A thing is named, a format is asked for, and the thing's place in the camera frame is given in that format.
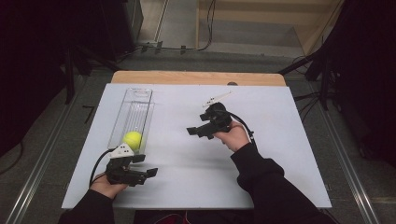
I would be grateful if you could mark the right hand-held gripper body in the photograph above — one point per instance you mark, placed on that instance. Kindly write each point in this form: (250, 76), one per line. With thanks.
(218, 119)

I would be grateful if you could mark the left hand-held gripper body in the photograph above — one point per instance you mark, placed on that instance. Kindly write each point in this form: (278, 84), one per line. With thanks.
(123, 169)

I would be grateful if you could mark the yellow tennis ball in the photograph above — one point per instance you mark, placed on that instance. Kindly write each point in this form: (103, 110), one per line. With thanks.
(132, 140)

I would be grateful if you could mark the clear plastic container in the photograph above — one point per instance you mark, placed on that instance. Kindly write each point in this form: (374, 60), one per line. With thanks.
(137, 115)

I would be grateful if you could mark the person's right hand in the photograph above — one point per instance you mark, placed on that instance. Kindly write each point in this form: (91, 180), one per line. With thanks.
(235, 137)

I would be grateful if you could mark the person's left hand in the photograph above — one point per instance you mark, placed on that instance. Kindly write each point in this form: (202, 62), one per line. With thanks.
(104, 186)

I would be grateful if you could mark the wooden table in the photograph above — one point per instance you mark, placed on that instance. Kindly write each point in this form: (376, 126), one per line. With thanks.
(193, 77)

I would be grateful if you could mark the white table board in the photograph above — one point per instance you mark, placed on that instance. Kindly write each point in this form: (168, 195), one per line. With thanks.
(274, 140)

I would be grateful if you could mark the wooden steps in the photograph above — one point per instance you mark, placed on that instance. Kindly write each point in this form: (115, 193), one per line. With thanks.
(249, 28)

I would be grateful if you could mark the black metal stand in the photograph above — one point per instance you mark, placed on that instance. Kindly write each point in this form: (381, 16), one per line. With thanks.
(317, 71)
(74, 71)

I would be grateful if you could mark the black curtain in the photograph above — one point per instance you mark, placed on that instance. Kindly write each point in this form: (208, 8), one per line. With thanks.
(370, 77)
(31, 62)

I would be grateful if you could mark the metal floor rail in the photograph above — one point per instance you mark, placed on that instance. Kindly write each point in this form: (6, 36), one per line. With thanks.
(37, 168)
(348, 161)

